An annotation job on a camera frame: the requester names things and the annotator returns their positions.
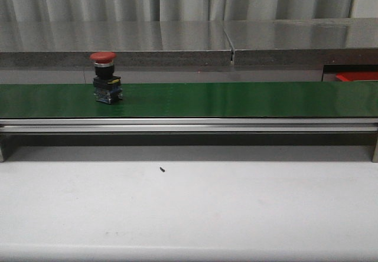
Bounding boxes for red mushroom push button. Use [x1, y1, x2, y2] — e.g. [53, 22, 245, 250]
[90, 51, 123, 104]

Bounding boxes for right grey stone slab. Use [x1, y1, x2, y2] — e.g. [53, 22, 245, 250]
[223, 18, 377, 67]

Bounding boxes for grey stone slab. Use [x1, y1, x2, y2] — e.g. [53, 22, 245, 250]
[223, 18, 377, 67]
[1, 21, 232, 67]

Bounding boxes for green conveyor belt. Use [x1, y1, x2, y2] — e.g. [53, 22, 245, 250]
[1, 81, 377, 119]

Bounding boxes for red plastic tray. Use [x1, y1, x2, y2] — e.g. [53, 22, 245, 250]
[336, 71, 378, 82]

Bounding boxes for left grey stone slab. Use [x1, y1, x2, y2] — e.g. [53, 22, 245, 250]
[1, 21, 232, 67]

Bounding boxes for right steel conveyor leg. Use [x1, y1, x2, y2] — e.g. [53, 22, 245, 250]
[367, 133, 378, 163]

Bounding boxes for aluminium conveyor frame rail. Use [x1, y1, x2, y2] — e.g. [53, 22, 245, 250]
[1, 117, 377, 133]

